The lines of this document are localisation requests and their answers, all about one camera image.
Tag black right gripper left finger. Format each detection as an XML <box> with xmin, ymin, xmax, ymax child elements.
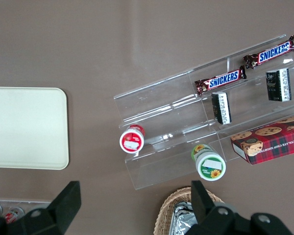
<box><xmin>0</xmin><ymin>180</ymin><xmax>82</xmax><ymax>235</ymax></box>

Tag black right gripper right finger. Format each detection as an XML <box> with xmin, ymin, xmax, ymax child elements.
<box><xmin>183</xmin><ymin>180</ymin><xmax>294</xmax><ymax>235</ymax></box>

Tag light wicker oval basket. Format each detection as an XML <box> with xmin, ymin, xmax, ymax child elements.
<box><xmin>153</xmin><ymin>187</ymin><xmax>226</xmax><ymax>235</ymax></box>

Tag cream plastic tray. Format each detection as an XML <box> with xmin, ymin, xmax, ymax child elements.
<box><xmin>0</xmin><ymin>87</ymin><xmax>70</xmax><ymax>171</ymax></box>

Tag silver foil packets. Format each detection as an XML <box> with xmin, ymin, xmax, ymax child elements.
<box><xmin>168</xmin><ymin>201</ymin><xmax>199</xmax><ymax>235</ymax></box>

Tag clear acrylic bottle rack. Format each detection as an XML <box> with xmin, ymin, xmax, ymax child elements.
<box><xmin>0</xmin><ymin>197</ymin><xmax>52</xmax><ymax>221</ymax></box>

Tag green lid small jar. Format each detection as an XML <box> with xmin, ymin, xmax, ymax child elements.
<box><xmin>191</xmin><ymin>143</ymin><xmax>227</xmax><ymax>181</ymax></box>

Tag red tartan cookie box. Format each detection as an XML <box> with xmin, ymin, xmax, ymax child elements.
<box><xmin>230</xmin><ymin>113</ymin><xmax>294</xmax><ymax>166</ymax></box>

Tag red lid small jar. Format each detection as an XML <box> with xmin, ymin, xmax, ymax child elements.
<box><xmin>119</xmin><ymin>124</ymin><xmax>146</xmax><ymax>154</ymax></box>

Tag clear acrylic tiered shelf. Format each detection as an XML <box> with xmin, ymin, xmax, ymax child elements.
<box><xmin>113</xmin><ymin>33</ymin><xmax>294</xmax><ymax>191</ymax></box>

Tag small black snack box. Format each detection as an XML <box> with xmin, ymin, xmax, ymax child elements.
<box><xmin>210</xmin><ymin>91</ymin><xmax>232</xmax><ymax>125</ymax></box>
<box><xmin>265</xmin><ymin>68</ymin><xmax>293</xmax><ymax>102</ymax></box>

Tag Snickers chocolate bar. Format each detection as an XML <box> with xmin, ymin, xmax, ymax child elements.
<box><xmin>242</xmin><ymin>35</ymin><xmax>294</xmax><ymax>70</ymax></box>
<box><xmin>194</xmin><ymin>65</ymin><xmax>247</xmax><ymax>96</ymax></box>

